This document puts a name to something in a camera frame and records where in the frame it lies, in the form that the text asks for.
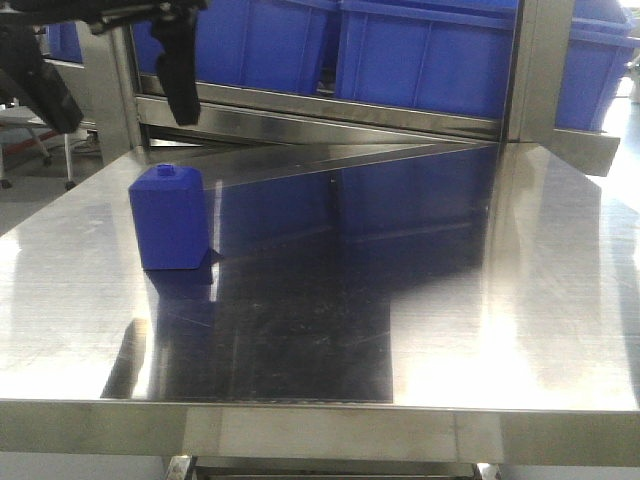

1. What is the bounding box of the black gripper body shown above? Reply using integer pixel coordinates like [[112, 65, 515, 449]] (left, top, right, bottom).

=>
[[1, 0, 209, 34]]

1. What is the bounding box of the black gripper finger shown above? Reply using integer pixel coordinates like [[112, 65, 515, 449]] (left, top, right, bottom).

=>
[[1, 25, 84, 133], [150, 10, 200, 126]]

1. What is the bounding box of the stainless steel shelf rack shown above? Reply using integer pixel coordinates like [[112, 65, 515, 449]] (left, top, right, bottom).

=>
[[57, 1, 619, 176]]

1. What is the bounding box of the blue bin far left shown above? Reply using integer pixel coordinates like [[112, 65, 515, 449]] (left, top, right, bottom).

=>
[[47, 22, 83, 64]]

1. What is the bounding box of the blue bin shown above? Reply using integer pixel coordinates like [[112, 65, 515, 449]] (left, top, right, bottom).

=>
[[335, 1, 517, 119], [130, 0, 343, 96], [47, 22, 83, 64], [555, 1, 639, 132]]

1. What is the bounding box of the white wheeled cart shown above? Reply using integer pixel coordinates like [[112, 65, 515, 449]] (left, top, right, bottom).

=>
[[1, 105, 104, 192]]

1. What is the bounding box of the blue bin centre left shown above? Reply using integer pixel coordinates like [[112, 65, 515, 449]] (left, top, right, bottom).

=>
[[130, 0, 343, 96]]

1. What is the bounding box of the blue bin centre right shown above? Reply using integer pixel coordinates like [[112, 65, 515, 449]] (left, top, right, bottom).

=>
[[335, 1, 517, 119]]

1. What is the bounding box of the blue bin far right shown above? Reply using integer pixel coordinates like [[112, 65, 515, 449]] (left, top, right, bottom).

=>
[[555, 1, 639, 132]]

